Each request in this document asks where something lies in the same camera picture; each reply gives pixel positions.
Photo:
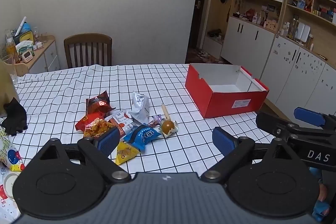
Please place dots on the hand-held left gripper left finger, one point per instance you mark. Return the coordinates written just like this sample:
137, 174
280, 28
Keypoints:
109, 138

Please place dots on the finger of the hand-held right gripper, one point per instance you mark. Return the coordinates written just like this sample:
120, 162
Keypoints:
273, 125
308, 116

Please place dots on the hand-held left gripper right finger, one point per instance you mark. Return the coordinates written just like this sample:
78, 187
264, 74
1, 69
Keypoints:
223, 141

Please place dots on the clear orange snack packet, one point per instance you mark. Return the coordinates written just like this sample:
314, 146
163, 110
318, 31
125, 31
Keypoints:
126, 128

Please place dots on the red chips packet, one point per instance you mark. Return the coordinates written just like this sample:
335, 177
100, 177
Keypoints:
89, 121

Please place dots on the blue snack packet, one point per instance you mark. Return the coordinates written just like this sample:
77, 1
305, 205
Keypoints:
141, 136

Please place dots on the red cardboard box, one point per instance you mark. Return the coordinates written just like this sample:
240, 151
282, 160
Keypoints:
225, 106

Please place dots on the cream sausage stick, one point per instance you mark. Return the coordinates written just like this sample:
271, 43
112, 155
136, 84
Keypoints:
165, 111

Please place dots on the yellow triangular snack packet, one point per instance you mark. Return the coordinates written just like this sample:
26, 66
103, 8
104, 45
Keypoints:
126, 154

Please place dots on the white printed snack packet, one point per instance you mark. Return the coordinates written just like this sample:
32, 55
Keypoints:
118, 116

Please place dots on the dark red snack packet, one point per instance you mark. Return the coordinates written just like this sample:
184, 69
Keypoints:
98, 106

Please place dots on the silver snack packet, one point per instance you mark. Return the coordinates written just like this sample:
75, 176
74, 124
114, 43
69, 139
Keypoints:
139, 108

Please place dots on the white curved low cabinet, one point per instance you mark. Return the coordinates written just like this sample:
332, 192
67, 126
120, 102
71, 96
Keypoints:
296, 72

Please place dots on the small purple candy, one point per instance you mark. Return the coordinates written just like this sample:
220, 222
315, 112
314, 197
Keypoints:
156, 120

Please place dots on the braised egg packet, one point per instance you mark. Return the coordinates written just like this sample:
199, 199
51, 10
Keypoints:
168, 126

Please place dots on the white base cabinet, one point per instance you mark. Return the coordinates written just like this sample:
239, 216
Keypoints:
246, 43

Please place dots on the row of shoes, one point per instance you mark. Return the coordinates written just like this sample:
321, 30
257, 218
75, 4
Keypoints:
203, 53

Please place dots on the brown wooden chair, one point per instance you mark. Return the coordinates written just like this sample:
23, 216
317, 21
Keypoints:
88, 49

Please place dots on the black glove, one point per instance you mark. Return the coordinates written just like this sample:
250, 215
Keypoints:
14, 116

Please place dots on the balloon printed paper bag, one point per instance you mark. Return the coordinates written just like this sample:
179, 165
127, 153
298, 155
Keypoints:
8, 158

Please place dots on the white wooden side cabinet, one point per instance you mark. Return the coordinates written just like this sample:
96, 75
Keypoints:
47, 56

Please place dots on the beige bag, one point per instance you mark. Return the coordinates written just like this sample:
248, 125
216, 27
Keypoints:
6, 87

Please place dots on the white digital timer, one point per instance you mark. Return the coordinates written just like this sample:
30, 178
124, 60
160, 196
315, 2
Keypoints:
26, 57

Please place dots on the clear drinking glass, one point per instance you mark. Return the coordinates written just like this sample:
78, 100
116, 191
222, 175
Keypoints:
10, 66

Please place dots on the dark door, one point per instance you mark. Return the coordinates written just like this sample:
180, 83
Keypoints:
200, 11

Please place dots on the orange drink bottle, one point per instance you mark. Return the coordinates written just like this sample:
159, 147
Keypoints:
11, 49

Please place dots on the yellow blue lunch bag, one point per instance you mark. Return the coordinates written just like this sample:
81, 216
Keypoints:
25, 34

